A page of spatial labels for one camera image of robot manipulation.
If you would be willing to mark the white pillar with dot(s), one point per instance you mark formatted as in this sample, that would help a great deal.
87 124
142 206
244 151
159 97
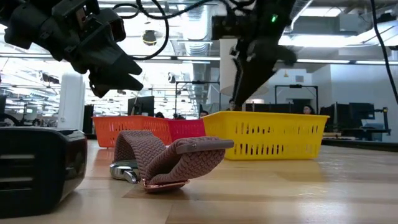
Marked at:
71 102

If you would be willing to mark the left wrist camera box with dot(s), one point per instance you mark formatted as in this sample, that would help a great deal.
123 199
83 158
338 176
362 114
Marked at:
113 25

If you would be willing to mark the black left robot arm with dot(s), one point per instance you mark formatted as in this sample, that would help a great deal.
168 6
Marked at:
28 25

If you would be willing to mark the ribbed silver air duct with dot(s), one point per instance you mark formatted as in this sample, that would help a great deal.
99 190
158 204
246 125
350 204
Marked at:
195 46

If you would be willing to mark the yellow plastic basket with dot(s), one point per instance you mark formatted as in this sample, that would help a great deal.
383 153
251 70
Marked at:
264 137

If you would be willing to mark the black metal frame stand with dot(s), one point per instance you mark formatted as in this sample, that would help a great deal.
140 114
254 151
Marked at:
199 82
297 86

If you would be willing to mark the red plastic basket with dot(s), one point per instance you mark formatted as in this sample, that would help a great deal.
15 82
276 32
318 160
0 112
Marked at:
186 129

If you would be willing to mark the black cabinet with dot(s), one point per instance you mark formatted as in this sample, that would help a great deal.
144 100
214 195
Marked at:
88 121

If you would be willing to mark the black monitor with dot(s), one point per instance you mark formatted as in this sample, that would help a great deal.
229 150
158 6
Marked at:
141 106

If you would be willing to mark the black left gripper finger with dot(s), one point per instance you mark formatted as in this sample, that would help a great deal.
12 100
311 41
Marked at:
115 82
105 59

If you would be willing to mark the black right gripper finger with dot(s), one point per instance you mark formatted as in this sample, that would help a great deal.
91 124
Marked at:
236 81
255 79

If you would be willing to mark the pink braided watch band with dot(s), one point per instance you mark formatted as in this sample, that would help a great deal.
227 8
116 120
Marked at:
164 158

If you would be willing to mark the glossy black box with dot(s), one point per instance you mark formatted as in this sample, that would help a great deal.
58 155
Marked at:
37 171

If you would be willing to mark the silver watch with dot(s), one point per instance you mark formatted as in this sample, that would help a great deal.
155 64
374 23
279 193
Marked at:
122 172

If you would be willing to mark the orange plastic basket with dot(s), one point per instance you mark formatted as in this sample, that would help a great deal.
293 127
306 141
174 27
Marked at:
130 129

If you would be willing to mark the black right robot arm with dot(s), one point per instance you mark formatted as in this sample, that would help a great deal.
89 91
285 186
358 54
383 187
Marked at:
258 18

